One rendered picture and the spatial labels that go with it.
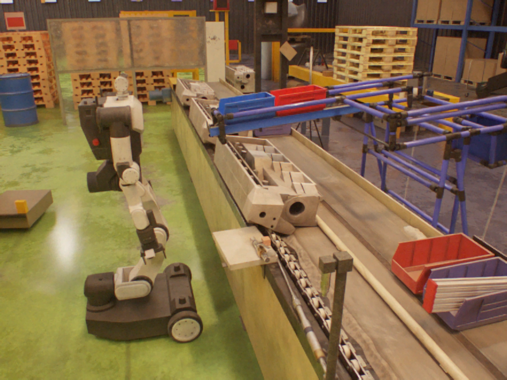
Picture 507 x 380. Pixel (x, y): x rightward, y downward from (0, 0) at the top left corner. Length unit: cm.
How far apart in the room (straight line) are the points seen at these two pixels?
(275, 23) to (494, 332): 778
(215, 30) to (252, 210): 629
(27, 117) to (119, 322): 631
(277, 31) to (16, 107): 504
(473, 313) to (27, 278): 291
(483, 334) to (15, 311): 266
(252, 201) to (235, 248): 23
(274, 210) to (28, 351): 166
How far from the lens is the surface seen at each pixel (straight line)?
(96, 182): 230
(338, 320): 111
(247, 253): 183
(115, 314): 260
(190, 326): 253
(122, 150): 202
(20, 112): 841
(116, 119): 198
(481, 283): 162
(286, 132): 380
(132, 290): 256
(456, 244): 199
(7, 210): 421
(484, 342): 165
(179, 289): 268
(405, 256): 185
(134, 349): 261
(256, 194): 194
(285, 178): 225
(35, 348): 281
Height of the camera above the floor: 174
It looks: 23 degrees down
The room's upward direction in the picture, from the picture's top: straight up
